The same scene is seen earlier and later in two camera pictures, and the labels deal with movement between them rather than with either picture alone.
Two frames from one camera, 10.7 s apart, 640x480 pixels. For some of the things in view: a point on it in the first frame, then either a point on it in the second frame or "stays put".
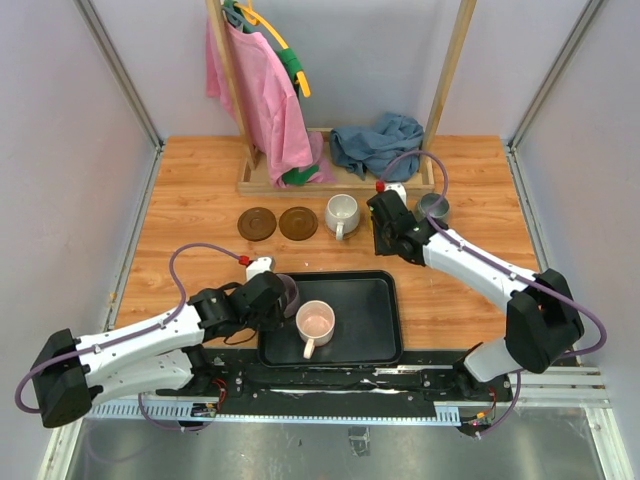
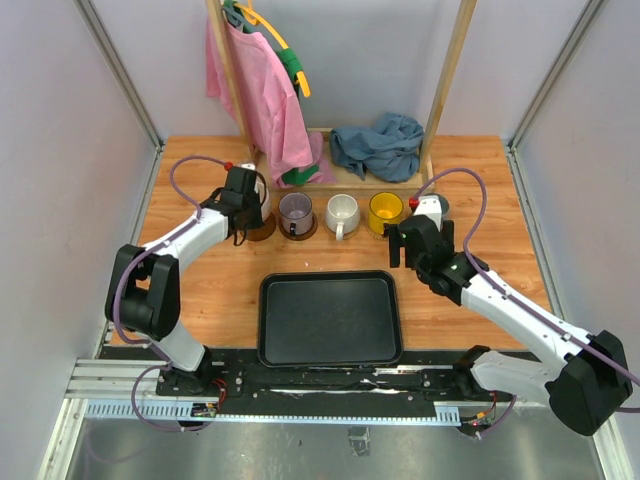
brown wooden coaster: x=256 y=223 stays put
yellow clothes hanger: x=255 y=18 stays put
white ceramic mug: x=342 y=214 stays put
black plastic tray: x=368 y=327 stays put
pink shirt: x=272 y=103 stays put
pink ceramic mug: x=315 y=322 → x=265 y=206
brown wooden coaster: x=298 y=223 stays put
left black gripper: x=274 y=321 → x=256 y=221
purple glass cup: x=291 y=291 → x=296 y=213
